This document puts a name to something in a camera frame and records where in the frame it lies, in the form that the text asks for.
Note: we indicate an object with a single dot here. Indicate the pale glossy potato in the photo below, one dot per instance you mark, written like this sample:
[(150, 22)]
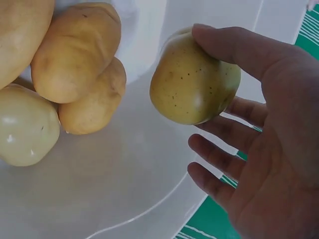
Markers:
[(25, 127)]

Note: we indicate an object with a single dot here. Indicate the person's right thumb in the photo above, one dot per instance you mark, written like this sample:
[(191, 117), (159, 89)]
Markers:
[(224, 44)]

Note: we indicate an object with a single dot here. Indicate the brown creased potato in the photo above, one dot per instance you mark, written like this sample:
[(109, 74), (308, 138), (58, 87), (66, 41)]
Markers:
[(74, 54)]

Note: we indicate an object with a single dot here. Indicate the large yellow potato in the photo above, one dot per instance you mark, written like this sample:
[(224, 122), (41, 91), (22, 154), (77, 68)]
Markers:
[(17, 37)]

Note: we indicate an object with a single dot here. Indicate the person's right hand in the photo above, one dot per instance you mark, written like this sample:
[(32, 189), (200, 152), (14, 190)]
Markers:
[(281, 129)]

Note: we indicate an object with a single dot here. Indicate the speckled yellow-green potato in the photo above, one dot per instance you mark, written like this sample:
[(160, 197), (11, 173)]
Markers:
[(189, 87)]

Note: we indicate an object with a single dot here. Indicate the large white plastic basin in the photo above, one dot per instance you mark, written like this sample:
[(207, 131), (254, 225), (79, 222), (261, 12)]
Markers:
[(112, 179)]

